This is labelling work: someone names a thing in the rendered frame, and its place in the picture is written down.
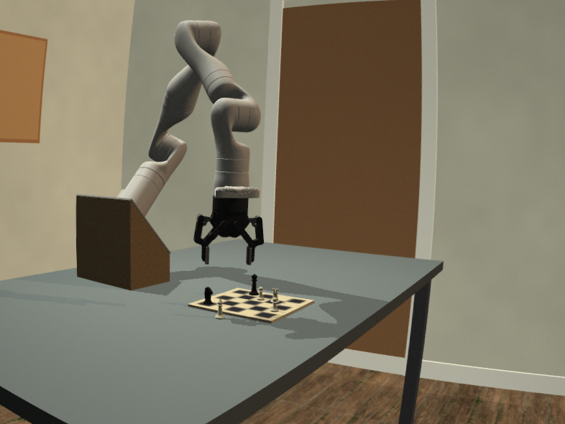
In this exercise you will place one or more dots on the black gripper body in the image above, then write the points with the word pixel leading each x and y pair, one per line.
pixel 230 210

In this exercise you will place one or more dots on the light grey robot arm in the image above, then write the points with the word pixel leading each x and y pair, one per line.
pixel 228 114

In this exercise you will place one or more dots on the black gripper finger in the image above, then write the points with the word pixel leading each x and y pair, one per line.
pixel 257 223
pixel 202 221

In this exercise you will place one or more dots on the chessboard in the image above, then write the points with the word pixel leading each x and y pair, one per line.
pixel 239 303

